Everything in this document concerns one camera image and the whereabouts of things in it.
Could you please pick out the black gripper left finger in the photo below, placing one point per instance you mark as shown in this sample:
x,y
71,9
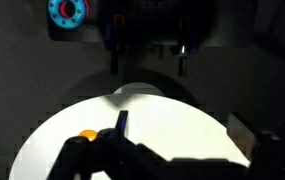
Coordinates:
x,y
110,152

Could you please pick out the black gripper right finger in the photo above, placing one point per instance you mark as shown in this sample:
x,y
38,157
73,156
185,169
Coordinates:
x,y
264,149

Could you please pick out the dark chair with clamps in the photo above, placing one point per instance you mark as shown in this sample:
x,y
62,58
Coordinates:
x,y
184,26

